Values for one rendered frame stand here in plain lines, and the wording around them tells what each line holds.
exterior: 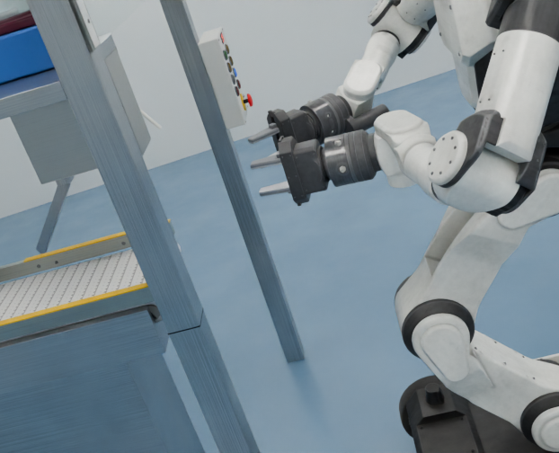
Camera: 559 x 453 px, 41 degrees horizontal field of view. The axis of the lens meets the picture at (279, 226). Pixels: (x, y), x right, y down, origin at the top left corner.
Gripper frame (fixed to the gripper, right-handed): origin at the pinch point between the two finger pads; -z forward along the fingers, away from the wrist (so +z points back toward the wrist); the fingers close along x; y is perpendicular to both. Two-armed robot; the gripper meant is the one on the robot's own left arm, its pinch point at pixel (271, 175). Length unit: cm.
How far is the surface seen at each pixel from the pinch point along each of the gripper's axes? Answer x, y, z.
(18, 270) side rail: 13, 10, -65
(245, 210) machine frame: 40, 80, -34
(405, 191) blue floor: 98, 197, 4
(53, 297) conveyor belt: 15, -1, -52
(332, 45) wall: 58, 352, -33
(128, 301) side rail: 13.5, -11.6, -30.1
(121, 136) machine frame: -17.9, -15.8, -16.8
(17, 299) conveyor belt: 15, 1, -61
